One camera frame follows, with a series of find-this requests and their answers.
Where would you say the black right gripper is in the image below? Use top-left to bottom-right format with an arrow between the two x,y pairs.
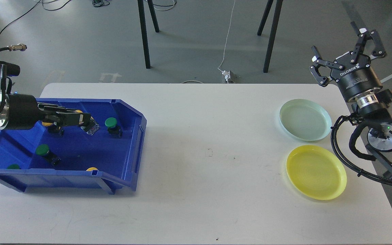
309,21 -> 387,102

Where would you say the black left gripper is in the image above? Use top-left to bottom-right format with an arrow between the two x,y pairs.
0,94 -> 92,130

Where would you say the green push button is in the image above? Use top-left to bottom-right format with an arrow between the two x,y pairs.
105,117 -> 123,138
35,144 -> 61,166

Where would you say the yellow push button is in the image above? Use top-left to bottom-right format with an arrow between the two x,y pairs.
75,110 -> 100,135

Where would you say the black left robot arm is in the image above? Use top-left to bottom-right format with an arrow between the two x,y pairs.
0,44 -> 100,135

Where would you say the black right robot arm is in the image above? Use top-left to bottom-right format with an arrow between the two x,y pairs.
309,22 -> 392,186

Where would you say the yellow button bin back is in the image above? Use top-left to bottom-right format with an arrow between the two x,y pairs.
42,121 -> 64,137

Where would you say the green button bin corner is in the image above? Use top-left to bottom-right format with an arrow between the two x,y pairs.
7,163 -> 21,169

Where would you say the light green plate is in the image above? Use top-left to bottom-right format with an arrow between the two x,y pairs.
278,99 -> 332,142

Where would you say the yellow plate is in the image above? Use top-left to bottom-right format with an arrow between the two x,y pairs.
285,145 -> 347,201

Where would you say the blue plastic bin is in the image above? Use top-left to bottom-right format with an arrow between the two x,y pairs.
0,98 -> 147,194

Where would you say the black tripod right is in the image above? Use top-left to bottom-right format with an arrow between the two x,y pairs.
257,0 -> 283,73

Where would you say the black tripod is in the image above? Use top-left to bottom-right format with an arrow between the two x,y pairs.
137,0 -> 159,69
257,0 -> 283,73

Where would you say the white power adapter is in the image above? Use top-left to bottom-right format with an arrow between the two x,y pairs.
221,70 -> 238,84

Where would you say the black tripod left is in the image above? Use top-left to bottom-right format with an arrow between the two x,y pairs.
137,0 -> 159,69

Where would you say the black floor cable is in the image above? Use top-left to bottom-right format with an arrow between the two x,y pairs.
0,0 -> 72,56

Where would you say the white cable on floor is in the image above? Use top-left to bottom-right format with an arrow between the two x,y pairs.
181,0 -> 236,84

